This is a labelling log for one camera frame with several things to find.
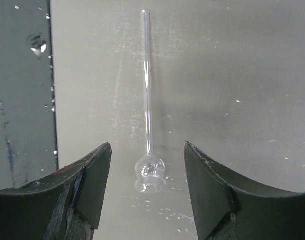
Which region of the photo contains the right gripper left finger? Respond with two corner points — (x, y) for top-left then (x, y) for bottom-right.
(0, 142), (112, 240)

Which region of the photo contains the glass bulb tube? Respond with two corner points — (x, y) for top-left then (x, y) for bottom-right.
(135, 9), (166, 194)

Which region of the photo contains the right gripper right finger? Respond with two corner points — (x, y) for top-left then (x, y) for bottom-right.
(184, 142), (305, 240)

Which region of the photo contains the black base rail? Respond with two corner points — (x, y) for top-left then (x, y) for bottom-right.
(0, 0), (59, 190)

